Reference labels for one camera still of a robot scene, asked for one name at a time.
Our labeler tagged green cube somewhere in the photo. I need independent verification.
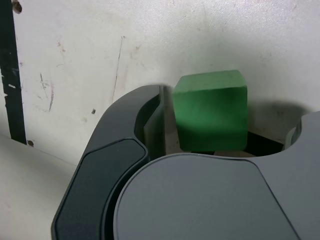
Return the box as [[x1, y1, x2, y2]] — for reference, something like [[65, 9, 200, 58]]
[[171, 69, 249, 153]]

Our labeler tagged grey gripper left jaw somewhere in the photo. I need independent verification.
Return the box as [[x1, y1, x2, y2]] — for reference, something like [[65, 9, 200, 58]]
[[50, 84, 166, 240]]

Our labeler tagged black tape strip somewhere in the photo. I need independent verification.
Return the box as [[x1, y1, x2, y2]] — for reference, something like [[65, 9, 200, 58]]
[[0, 0, 28, 145]]

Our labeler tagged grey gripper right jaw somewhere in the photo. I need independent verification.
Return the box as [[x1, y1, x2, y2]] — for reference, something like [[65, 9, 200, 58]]
[[104, 109, 320, 240]]

